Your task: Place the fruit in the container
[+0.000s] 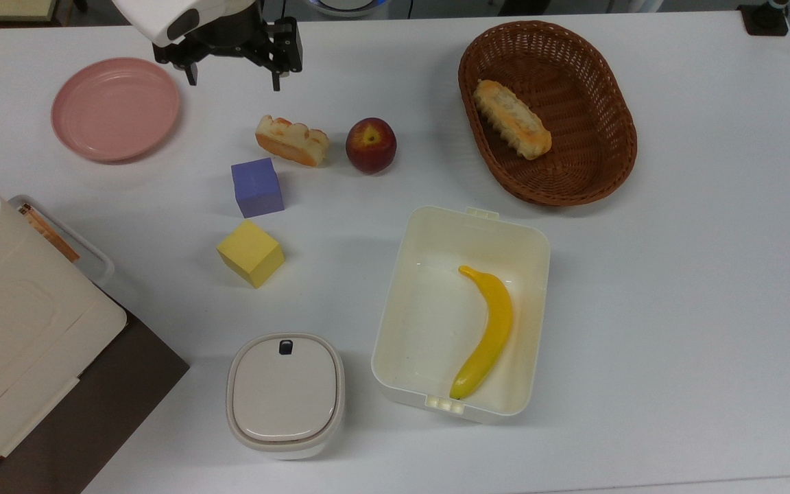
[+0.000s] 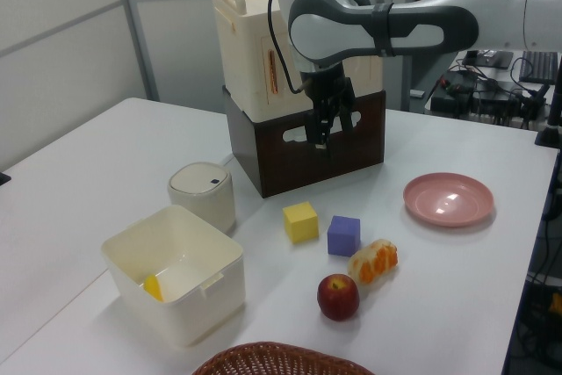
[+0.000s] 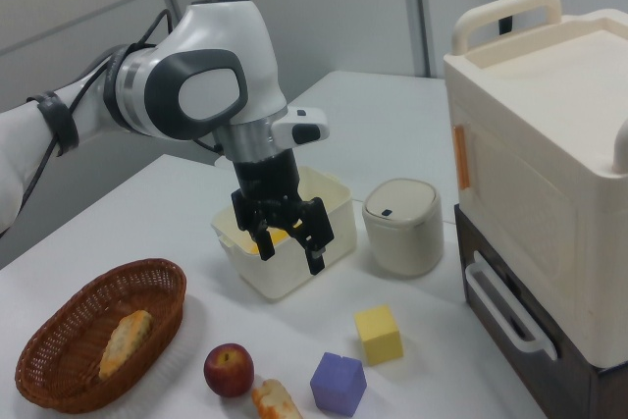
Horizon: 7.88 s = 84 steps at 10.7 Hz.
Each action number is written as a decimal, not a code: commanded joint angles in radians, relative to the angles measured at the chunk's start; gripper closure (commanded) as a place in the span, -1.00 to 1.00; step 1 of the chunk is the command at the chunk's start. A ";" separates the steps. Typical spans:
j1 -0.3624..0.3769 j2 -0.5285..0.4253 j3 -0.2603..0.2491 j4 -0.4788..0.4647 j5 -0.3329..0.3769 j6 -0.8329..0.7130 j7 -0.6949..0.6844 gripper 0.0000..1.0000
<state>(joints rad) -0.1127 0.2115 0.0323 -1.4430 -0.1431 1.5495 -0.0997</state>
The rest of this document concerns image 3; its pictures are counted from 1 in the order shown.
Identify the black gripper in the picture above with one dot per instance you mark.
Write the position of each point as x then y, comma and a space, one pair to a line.
267, 176

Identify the red toy apple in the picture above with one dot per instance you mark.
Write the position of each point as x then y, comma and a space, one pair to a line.
229, 370

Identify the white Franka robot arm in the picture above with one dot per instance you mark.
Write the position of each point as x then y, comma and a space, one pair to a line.
216, 36

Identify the yellow toy fruit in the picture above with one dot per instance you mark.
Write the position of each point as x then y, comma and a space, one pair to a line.
280, 238

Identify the white rectangular plastic container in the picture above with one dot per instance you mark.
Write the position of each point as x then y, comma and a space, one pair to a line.
289, 272

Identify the small cream lidded bin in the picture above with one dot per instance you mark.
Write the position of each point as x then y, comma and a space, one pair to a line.
402, 237

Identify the yellow foam cube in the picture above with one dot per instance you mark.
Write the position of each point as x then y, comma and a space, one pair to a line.
379, 335

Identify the purple foam cube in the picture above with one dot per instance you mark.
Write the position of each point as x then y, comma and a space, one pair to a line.
338, 382

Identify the toy bread piece with crust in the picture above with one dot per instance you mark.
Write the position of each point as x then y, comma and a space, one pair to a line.
275, 399

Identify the toy bread loaf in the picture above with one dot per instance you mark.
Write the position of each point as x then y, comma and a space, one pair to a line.
125, 340

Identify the brown woven wicker basket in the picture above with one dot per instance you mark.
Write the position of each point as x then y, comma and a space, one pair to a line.
68, 340

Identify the dark brown drawer base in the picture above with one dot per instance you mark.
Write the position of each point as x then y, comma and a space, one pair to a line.
574, 389

